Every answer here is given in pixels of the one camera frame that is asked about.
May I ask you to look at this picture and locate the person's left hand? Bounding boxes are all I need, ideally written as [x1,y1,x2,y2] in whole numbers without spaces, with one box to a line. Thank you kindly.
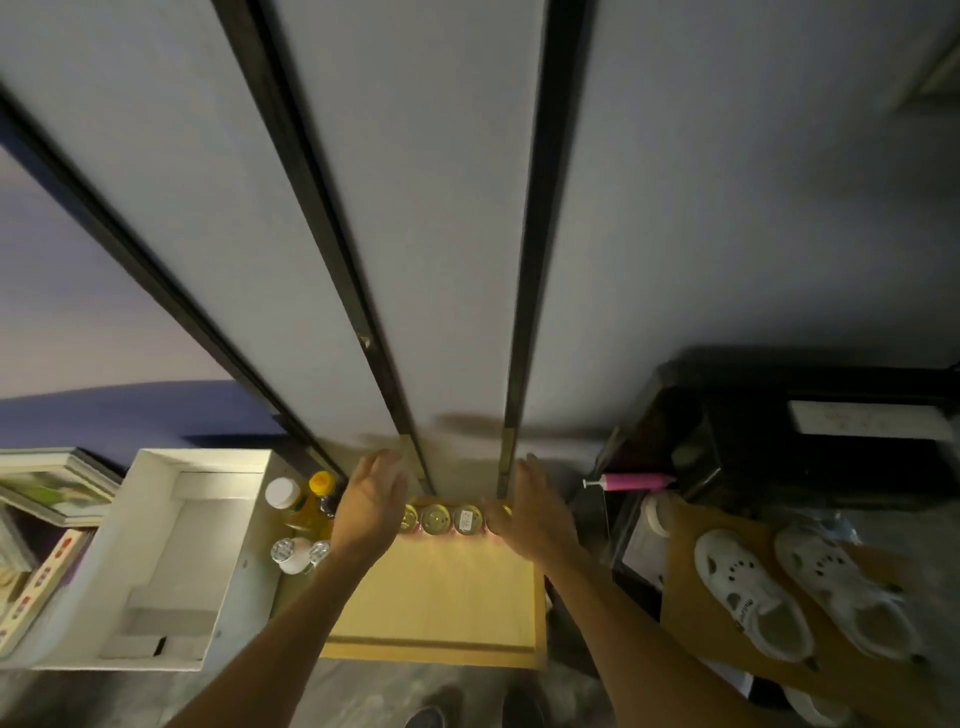
[329,448,412,568]

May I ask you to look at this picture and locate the person's right hand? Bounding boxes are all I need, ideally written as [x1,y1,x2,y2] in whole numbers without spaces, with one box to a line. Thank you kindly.
[483,452,583,571]

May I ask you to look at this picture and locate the dark drink bottle orange cap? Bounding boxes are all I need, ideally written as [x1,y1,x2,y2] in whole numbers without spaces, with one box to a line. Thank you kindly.
[288,470,339,538]

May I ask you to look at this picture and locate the red drink can pack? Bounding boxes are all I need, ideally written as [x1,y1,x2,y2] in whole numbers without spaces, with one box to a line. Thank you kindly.
[398,502,515,538]

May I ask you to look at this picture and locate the yellow drink bottle white cap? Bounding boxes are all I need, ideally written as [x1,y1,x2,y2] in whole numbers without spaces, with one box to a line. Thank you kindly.
[264,476,307,519]

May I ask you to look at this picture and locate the person's right forearm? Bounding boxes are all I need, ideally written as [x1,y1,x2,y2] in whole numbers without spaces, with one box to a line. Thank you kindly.
[543,547,751,728]

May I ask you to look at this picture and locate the person's left forearm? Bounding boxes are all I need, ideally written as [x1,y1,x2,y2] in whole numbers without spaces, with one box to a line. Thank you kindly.
[164,547,380,728]

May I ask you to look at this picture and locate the pink tube pump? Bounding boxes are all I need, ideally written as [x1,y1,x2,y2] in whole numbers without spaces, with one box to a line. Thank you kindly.
[582,473,676,493]

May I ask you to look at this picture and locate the yellow wooden side table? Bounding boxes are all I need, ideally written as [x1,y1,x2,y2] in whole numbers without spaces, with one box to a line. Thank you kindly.
[273,494,549,671]

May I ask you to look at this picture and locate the white children's shoes on cardboard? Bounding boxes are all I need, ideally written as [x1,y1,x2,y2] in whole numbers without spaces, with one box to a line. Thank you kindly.
[659,498,946,728]

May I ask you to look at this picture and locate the black right slip-on shoe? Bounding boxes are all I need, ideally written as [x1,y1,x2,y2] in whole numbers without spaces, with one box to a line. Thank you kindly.
[500,682,549,728]

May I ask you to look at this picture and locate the black slip-on shoe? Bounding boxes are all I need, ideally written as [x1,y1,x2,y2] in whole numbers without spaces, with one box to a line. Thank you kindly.
[500,682,549,728]
[404,686,465,728]

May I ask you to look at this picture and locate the black left slip-on shoe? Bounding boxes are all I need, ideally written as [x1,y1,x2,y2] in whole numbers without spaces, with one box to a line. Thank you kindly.
[404,686,465,728]

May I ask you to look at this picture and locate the white child shoe green trim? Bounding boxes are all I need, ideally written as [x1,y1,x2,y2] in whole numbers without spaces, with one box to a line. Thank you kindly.
[693,529,817,665]
[773,523,925,663]

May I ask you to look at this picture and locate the black standing appliance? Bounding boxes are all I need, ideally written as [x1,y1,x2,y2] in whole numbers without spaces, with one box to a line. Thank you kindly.
[599,348,960,511]

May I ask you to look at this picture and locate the white folded paper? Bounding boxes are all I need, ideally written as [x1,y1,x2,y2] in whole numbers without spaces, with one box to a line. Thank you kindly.
[701,658,755,697]

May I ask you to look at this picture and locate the open white cardboard box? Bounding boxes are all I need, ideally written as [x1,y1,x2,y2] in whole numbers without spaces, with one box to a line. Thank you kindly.
[0,448,290,673]

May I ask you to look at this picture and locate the plain white child shoe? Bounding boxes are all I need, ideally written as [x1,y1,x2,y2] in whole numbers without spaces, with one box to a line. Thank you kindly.
[783,686,853,728]

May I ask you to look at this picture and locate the wooden counting strip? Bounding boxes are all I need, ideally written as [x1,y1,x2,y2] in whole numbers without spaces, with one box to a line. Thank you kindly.
[0,528,93,660]

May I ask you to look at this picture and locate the white frame green photo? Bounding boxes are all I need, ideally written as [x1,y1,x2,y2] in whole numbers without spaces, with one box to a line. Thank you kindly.
[0,447,123,528]

